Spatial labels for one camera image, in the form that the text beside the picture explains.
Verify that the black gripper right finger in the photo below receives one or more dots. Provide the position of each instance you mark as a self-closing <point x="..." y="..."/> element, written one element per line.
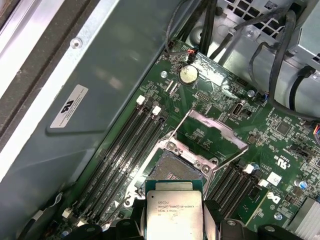
<point x="212" y="220"/>

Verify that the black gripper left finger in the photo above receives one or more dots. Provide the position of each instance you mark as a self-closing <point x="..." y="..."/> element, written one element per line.
<point x="140" y="220"/>

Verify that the silver green CPU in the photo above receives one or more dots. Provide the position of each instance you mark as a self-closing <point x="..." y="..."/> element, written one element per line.
<point x="175" y="212"/>

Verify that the metal socket cover frame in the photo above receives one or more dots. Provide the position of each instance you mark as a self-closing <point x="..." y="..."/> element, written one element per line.
<point x="211" y="124"/>

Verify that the black RAM slot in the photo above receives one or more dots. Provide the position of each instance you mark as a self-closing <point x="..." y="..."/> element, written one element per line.
<point x="116" y="160"/>
<point x="243" y="190"/>
<point x="236" y="188"/>
<point x="125" y="160"/>
<point x="222" y="186"/>
<point x="107" y="160"/>
<point x="229" y="187"/>
<point x="135" y="160"/>

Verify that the CPU socket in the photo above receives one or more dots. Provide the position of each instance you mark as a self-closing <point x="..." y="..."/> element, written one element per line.
<point x="172" y="162"/>

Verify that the green motherboard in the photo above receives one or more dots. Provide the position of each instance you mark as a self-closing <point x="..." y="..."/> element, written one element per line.
<point x="262" y="150"/>

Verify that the silver chipset heatsink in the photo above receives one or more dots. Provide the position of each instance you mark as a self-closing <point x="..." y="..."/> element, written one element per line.
<point x="310" y="220"/>

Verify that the silver internal USB port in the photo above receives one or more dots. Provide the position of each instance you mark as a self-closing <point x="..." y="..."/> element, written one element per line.
<point x="237" y="110"/>

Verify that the white case label sticker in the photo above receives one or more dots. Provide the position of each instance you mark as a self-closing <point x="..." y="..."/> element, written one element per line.
<point x="70" y="107"/>

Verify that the silver coin cell battery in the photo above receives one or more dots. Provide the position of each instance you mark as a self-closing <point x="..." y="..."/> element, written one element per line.
<point x="188" y="74"/>

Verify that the black grey PC case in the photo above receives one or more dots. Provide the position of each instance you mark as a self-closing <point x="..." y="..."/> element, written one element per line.
<point x="75" y="62"/>

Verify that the silver metal drive cage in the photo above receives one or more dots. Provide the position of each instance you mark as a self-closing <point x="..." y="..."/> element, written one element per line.
<point x="226" y="12"/>

